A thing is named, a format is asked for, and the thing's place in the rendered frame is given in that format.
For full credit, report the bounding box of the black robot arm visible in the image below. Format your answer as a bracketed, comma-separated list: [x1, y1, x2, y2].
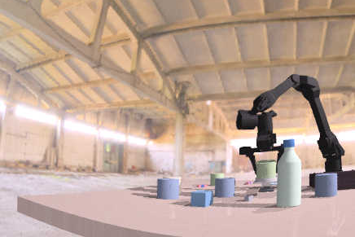
[236, 74, 345, 173]

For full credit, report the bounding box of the blue cube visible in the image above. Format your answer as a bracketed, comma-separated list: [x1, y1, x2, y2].
[191, 190, 213, 208]

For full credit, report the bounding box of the blue cylinder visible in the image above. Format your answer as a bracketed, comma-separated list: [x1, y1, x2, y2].
[157, 178, 179, 200]
[314, 173, 337, 197]
[214, 178, 236, 198]

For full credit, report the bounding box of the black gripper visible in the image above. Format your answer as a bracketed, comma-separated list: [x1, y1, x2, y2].
[239, 128, 284, 174]

